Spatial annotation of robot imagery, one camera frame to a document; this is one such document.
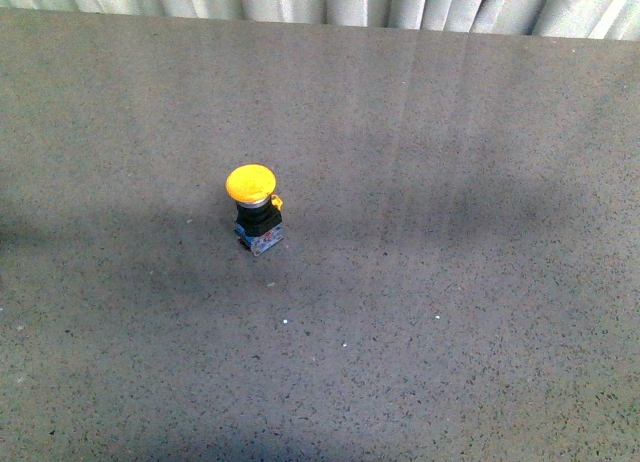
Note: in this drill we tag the yellow push button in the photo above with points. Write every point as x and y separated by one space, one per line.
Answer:
259 221

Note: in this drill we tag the white pleated curtain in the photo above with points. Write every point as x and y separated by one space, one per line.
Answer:
592 19

